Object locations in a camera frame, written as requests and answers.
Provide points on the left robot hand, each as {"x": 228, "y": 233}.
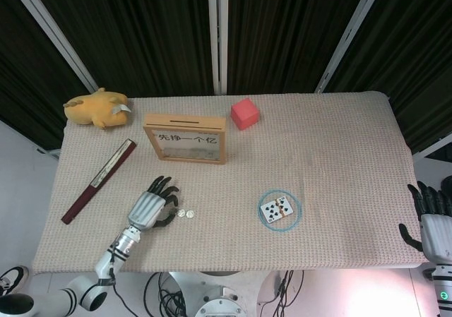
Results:
{"x": 146, "y": 211}

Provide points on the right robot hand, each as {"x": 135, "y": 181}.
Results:
{"x": 438, "y": 236}

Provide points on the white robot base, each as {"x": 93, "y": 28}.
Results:
{"x": 219, "y": 296}

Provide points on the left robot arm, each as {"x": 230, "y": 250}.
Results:
{"x": 106, "y": 264}

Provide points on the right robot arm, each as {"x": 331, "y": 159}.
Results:
{"x": 443, "y": 281}

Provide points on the wooden glass money box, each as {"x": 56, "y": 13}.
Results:
{"x": 183, "y": 123}

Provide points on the dark red folded fan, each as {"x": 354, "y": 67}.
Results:
{"x": 99, "y": 181}

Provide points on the white plush label tag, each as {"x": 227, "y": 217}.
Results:
{"x": 121, "y": 108}

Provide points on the yellow plush toy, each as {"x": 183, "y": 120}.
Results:
{"x": 92, "y": 110}

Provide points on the playing card deck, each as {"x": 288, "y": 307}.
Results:
{"x": 272, "y": 211}

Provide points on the orange rubber band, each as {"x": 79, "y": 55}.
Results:
{"x": 279, "y": 205}

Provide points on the red cube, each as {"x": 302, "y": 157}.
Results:
{"x": 245, "y": 114}

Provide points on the pink woven table cloth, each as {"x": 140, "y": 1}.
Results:
{"x": 318, "y": 154}

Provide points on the black white sneaker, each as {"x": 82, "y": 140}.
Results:
{"x": 14, "y": 278}

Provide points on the black pleated curtain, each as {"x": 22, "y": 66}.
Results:
{"x": 141, "y": 31}

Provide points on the white frame pole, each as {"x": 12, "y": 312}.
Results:
{"x": 217, "y": 31}
{"x": 351, "y": 31}
{"x": 53, "y": 31}

